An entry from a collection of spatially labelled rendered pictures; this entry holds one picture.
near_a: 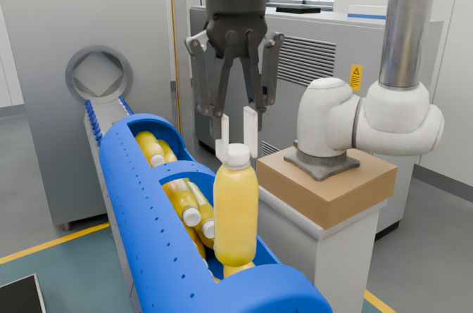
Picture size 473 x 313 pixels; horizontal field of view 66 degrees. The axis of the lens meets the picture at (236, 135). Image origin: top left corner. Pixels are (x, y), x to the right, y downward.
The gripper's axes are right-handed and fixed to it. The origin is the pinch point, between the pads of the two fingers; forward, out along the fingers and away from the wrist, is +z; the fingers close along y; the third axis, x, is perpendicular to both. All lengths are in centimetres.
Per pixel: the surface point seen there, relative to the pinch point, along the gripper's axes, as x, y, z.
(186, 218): -22.9, 1.4, 28.1
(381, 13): -114, -145, -6
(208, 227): -23.2, -3.8, 32.4
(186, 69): -127, -33, 18
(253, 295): 9.3, 2.0, 20.4
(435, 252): -74, -180, 143
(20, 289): -138, 61, 128
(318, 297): 10.5, -8.8, 24.4
